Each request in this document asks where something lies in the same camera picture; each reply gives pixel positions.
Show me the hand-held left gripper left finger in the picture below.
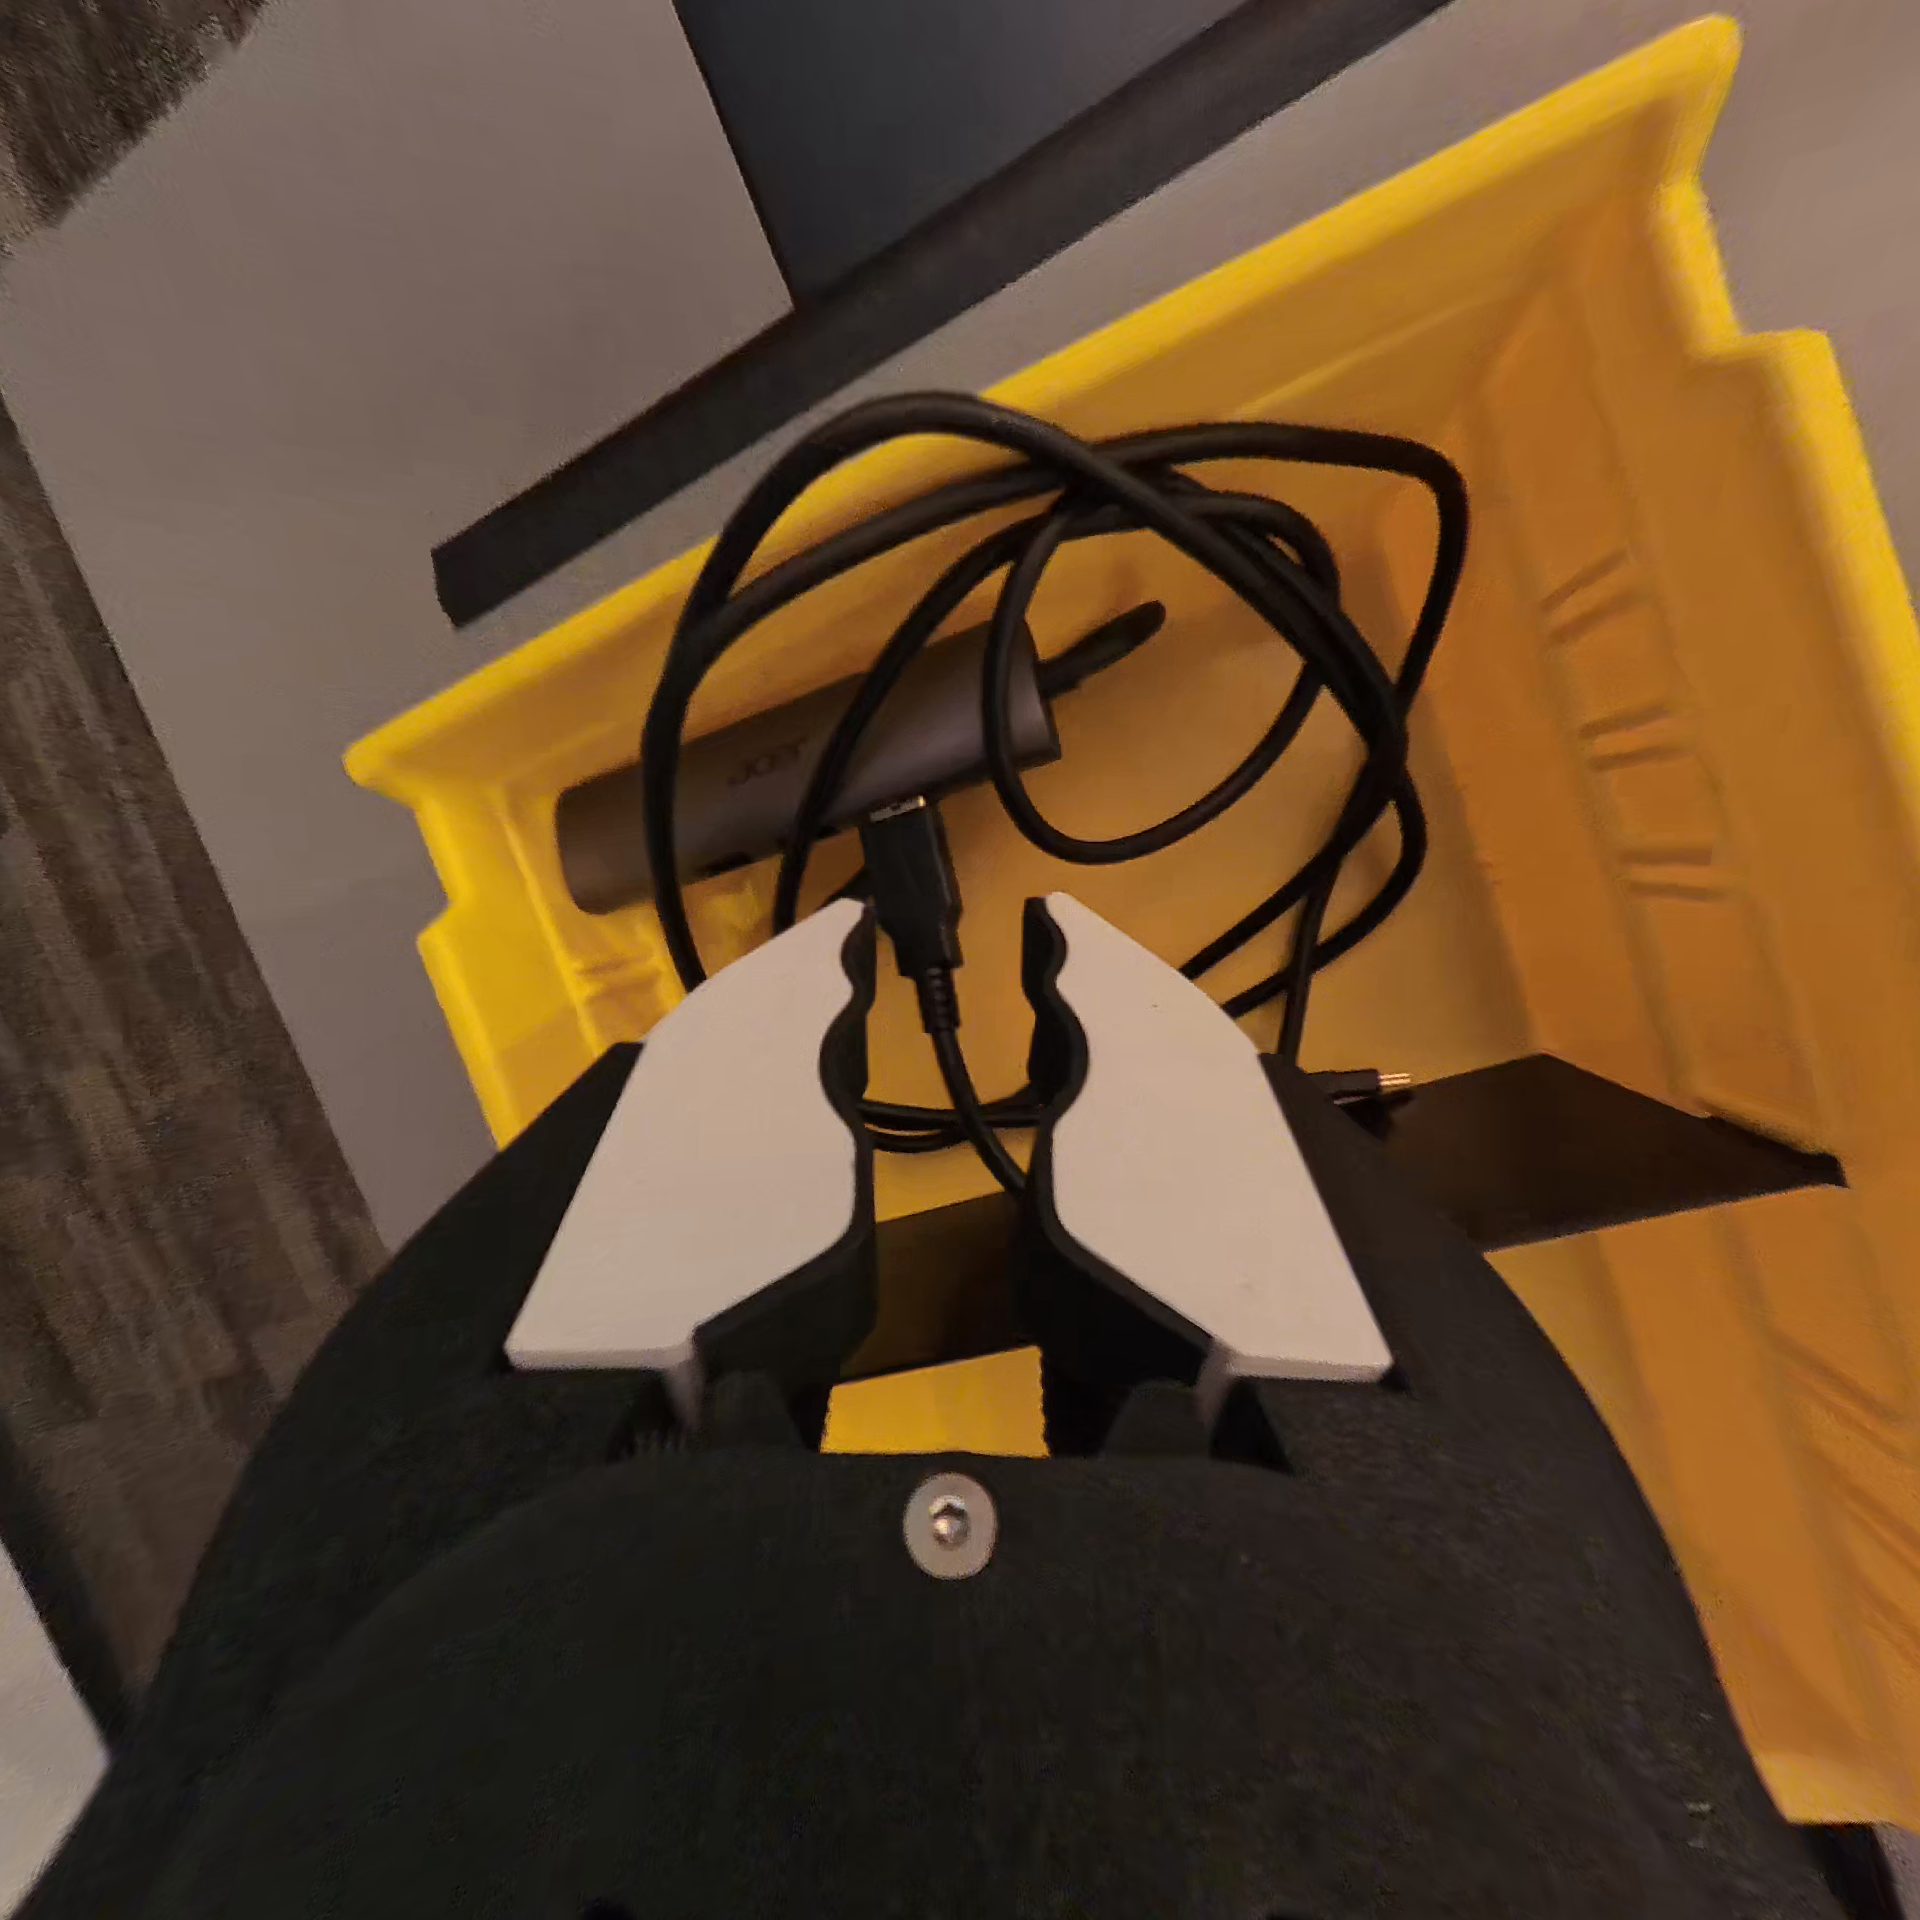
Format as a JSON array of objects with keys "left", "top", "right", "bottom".
[{"left": 502, "top": 893, "right": 879, "bottom": 1419}]

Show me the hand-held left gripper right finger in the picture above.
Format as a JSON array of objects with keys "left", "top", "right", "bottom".
[{"left": 1021, "top": 889, "right": 1399, "bottom": 1419}]

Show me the black cable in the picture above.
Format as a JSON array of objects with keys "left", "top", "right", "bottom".
[{"left": 638, "top": 388, "right": 1476, "bottom": 1198}]

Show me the yellow storage bin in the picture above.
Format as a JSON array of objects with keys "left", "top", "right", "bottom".
[{"left": 344, "top": 14, "right": 1920, "bottom": 1829}]

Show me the black bin divider plate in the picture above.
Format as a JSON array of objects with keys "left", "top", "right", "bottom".
[{"left": 829, "top": 1051, "right": 1852, "bottom": 1378}]

